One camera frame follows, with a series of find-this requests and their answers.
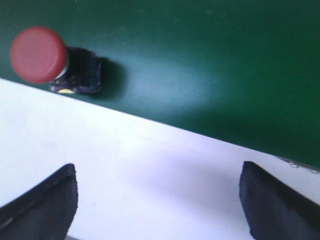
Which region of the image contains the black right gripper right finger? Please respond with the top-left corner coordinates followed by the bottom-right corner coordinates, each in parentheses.
top-left (239, 161), bottom-right (320, 240)

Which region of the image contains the red mushroom push button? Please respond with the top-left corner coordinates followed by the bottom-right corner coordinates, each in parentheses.
top-left (10, 26), bottom-right (102, 94)

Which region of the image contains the green conveyor belt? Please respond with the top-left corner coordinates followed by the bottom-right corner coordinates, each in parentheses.
top-left (0, 0), bottom-right (320, 168)

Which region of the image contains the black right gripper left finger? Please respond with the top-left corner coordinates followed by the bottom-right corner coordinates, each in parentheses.
top-left (0, 163), bottom-right (78, 240)

